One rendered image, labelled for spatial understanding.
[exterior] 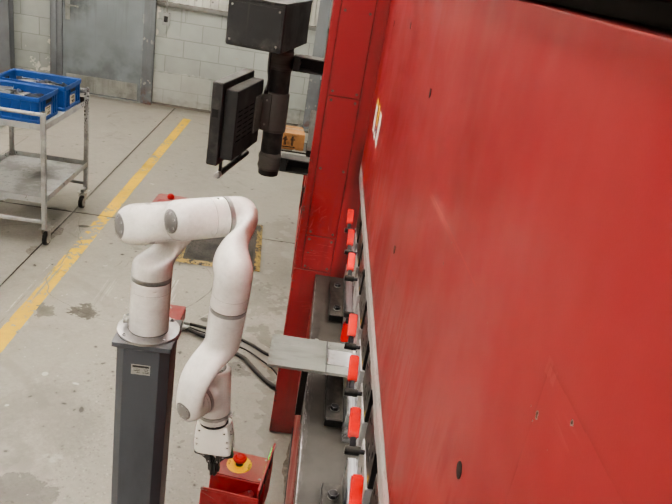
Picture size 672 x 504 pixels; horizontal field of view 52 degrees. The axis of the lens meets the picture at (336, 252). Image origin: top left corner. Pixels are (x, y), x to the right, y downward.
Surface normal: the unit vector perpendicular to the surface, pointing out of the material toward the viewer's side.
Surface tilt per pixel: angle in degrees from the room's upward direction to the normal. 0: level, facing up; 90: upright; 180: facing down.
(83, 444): 0
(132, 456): 90
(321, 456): 0
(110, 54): 90
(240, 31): 90
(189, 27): 90
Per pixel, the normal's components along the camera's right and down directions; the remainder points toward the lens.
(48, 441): 0.16, -0.90
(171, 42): 0.01, 0.40
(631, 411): -0.99, -0.15
